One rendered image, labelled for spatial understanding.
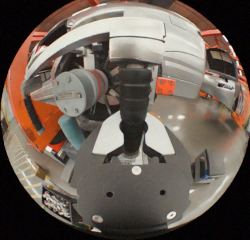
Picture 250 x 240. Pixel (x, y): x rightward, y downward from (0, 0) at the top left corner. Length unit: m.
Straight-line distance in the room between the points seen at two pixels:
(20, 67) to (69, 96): 0.51
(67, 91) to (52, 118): 0.51
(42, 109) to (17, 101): 0.24
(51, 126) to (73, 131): 0.36
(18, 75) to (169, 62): 0.98
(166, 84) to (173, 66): 0.33
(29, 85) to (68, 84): 0.18
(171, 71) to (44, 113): 0.99
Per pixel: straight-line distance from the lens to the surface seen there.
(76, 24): 0.17
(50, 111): 0.72
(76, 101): 0.20
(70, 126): 0.36
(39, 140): 0.66
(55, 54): 0.18
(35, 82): 0.34
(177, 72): 0.66
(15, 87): 0.61
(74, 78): 0.19
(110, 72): 0.40
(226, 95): 2.43
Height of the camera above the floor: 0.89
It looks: 32 degrees down
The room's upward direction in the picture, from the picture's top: straight up
